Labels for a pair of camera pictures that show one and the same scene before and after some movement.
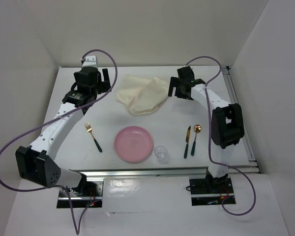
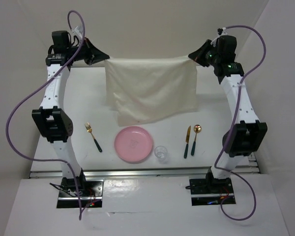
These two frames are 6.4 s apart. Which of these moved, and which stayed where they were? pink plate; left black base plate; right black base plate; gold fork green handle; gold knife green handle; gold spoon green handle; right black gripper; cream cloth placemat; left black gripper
Moved: left black gripper; cream cloth placemat; right black gripper
Stayed: pink plate; gold spoon green handle; gold knife green handle; gold fork green handle; left black base plate; right black base plate
